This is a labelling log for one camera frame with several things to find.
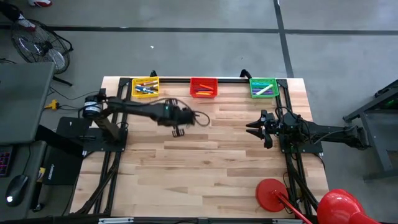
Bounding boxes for red lamp base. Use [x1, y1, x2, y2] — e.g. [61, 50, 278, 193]
[255, 178, 290, 213]

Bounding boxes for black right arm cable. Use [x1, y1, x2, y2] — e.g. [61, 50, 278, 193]
[275, 105, 348, 147]

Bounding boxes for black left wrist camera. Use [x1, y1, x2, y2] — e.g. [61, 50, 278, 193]
[157, 104, 183, 128]

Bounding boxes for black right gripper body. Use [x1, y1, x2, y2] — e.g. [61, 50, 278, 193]
[260, 109, 278, 149]

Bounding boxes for yellow-green highlighter marker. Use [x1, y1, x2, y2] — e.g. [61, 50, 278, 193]
[256, 83, 274, 96]

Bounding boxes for grey desk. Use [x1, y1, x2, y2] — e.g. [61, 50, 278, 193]
[0, 62, 56, 222]

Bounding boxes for red plastic basket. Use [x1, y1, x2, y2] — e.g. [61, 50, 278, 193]
[190, 77, 219, 99]

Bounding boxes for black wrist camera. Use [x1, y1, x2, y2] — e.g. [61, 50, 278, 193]
[278, 111, 301, 134]
[157, 104, 183, 128]

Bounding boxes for black keyboard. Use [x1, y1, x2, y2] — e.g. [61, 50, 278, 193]
[0, 146, 15, 177]

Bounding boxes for black aluminium table frame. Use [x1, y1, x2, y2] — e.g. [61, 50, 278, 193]
[74, 76, 321, 218]

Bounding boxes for black computer mouse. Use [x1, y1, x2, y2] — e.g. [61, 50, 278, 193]
[5, 174, 29, 207]

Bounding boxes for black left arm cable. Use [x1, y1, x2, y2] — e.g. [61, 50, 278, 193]
[161, 98, 211, 128]

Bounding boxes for yellow plastic basket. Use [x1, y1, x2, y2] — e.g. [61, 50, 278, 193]
[131, 76, 160, 99]

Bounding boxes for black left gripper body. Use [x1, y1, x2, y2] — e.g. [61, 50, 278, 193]
[175, 107, 197, 128]

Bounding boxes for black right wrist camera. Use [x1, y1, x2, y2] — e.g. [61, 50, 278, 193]
[278, 111, 301, 134]

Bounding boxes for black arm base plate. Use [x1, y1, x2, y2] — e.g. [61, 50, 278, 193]
[279, 129, 324, 154]
[57, 116, 128, 153]

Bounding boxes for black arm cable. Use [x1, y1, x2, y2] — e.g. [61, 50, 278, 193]
[161, 98, 211, 128]
[275, 105, 348, 147]

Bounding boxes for black floor fan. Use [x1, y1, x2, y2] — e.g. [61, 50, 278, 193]
[11, 18, 74, 87]

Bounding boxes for green plastic basket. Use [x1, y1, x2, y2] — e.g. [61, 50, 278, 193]
[249, 77, 280, 99]

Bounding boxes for black computer case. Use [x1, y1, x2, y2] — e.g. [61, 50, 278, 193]
[42, 124, 85, 187]

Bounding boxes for grey metal stand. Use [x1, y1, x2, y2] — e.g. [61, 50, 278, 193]
[343, 79, 398, 183]

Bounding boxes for yellow power plug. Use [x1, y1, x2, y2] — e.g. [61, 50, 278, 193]
[44, 99, 60, 111]

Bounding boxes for person's foot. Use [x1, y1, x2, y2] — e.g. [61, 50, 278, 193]
[0, 1, 37, 31]

